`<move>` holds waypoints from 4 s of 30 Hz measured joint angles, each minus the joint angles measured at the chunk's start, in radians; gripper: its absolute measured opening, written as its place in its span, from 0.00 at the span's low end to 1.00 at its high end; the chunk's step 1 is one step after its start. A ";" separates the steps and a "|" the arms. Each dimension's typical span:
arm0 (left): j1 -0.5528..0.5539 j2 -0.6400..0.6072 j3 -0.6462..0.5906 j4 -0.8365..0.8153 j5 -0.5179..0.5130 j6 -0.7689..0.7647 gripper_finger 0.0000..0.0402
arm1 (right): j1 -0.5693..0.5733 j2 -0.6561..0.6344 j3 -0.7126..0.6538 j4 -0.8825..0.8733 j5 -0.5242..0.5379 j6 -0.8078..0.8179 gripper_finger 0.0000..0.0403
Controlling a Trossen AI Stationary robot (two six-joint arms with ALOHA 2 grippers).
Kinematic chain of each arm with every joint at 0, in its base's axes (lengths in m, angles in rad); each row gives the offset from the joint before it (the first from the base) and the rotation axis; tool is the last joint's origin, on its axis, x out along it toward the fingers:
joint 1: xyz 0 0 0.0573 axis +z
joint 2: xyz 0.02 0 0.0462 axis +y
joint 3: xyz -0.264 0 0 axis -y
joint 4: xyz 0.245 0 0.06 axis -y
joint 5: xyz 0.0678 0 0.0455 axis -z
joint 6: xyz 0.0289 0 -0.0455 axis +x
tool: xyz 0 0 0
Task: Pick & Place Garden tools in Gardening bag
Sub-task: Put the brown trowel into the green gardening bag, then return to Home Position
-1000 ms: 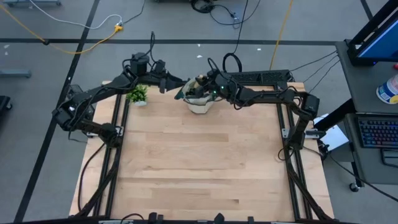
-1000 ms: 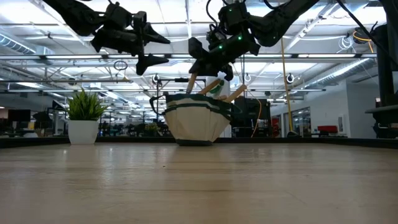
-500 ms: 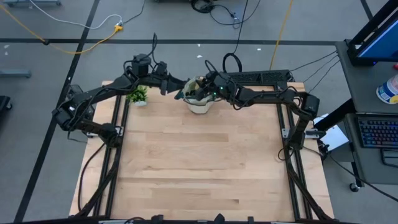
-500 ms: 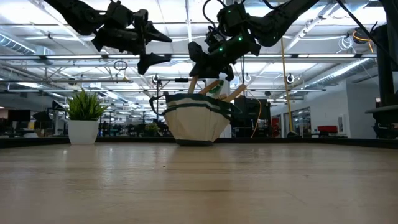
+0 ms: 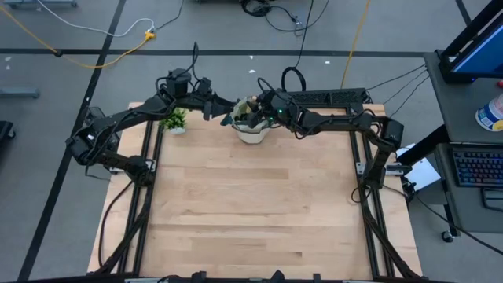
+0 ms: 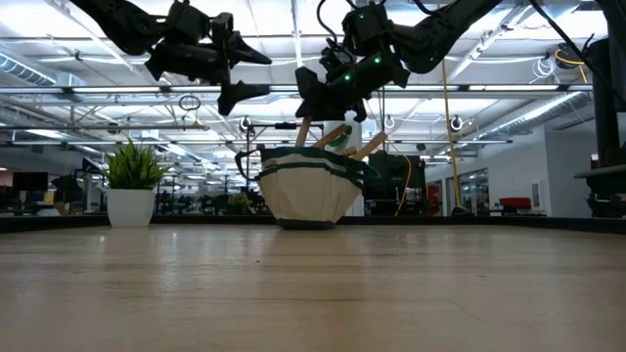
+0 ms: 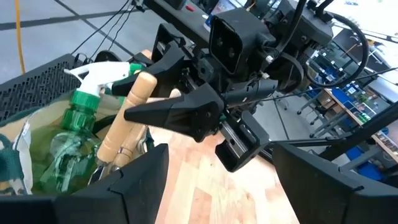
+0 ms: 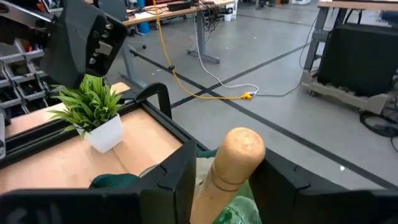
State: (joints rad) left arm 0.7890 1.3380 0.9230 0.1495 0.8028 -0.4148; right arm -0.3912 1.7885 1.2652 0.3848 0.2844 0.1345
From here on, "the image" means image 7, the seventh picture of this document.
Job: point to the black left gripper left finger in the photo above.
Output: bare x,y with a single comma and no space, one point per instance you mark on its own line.
124,199

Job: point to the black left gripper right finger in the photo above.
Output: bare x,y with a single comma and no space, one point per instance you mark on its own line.
326,199

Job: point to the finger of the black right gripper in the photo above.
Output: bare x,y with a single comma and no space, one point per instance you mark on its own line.
186,113
174,68

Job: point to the wooden rolling pin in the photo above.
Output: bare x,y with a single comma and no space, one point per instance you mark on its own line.
124,124

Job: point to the green spray bottle white head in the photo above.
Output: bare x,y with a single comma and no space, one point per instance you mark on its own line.
77,124

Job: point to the cream gardening bag green trim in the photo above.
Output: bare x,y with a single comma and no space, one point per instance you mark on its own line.
18,149

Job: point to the small red object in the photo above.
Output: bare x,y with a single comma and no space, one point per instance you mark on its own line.
190,8

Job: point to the black perforated metal box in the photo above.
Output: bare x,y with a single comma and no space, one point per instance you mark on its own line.
37,84

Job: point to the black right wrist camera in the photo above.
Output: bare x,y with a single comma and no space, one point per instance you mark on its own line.
236,37

